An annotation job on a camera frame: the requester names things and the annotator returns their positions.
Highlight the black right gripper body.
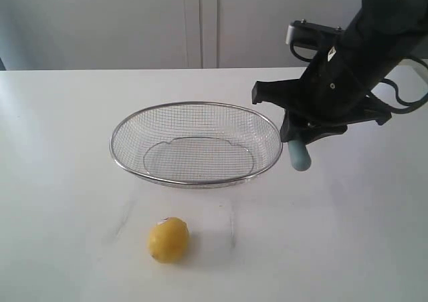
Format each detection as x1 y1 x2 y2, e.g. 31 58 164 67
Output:
287 13 391 125

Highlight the teal handled vegetable peeler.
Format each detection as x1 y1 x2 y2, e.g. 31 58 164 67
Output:
288 140 312 172

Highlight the yellow lemon with sticker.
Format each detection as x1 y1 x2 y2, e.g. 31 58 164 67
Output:
148 217 190 264

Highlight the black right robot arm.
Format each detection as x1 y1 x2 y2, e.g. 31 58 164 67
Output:
252 0 427 144

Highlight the oval steel mesh basket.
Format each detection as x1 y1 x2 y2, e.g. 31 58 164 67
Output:
109 101 283 189

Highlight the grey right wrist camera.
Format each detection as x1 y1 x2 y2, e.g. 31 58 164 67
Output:
286 19 344 51

